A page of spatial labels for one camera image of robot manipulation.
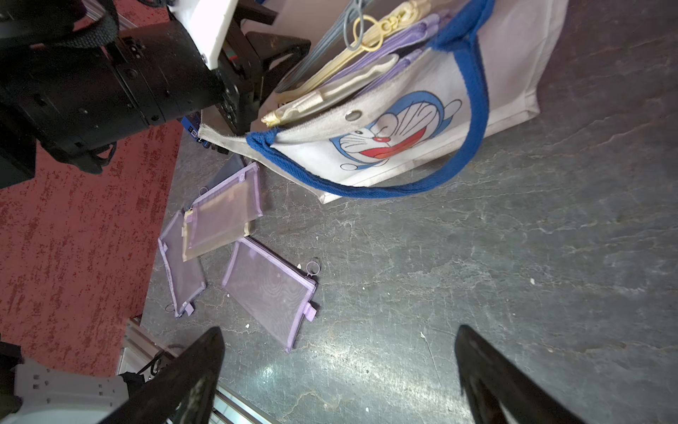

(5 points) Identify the white canvas Doraemon tote bag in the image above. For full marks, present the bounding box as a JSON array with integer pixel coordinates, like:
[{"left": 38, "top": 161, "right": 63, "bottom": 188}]
[{"left": 200, "top": 0, "right": 568, "bottom": 203}]

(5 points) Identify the yellow trim mesh pouch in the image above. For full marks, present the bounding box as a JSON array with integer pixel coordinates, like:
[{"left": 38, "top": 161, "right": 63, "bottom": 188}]
[{"left": 276, "top": 1, "right": 444, "bottom": 104}]

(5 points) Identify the blue stapler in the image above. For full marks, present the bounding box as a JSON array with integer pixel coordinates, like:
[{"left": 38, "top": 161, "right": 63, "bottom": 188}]
[{"left": 180, "top": 111, "right": 212, "bottom": 148}]

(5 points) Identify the purple trim mesh pouch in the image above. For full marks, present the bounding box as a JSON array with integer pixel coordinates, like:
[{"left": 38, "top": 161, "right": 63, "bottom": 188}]
[{"left": 182, "top": 163, "right": 263, "bottom": 261}]

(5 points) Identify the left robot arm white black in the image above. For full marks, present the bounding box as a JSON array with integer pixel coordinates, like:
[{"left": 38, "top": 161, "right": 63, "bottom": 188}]
[{"left": 1, "top": 1, "right": 311, "bottom": 187}]

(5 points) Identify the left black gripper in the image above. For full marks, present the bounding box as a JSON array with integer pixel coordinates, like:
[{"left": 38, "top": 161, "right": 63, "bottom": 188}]
[{"left": 217, "top": 1, "right": 311, "bottom": 136}]

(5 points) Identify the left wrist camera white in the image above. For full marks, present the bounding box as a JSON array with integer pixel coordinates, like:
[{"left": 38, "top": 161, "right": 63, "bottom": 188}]
[{"left": 168, "top": 0, "right": 238, "bottom": 71}]

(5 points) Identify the aluminium front rail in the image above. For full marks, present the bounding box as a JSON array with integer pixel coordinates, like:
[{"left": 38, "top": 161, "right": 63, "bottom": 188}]
[{"left": 104, "top": 319, "right": 276, "bottom": 423}]

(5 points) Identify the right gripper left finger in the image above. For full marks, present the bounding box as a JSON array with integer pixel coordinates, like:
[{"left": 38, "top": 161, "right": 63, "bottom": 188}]
[{"left": 102, "top": 327, "right": 225, "bottom": 423}]

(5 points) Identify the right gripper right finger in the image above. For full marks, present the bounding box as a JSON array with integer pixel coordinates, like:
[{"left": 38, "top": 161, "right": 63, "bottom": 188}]
[{"left": 455, "top": 324, "right": 582, "bottom": 423}]

